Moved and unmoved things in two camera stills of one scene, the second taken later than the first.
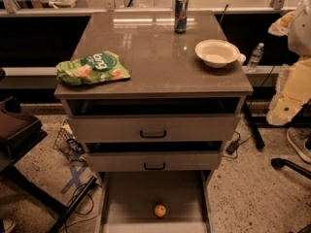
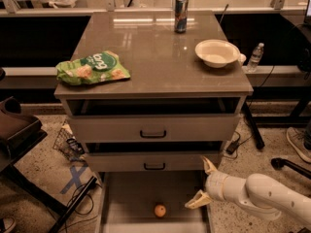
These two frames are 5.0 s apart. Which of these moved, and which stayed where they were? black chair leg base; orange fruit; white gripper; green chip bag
Moved: white gripper
Stayed: green chip bag; orange fruit; black chair leg base
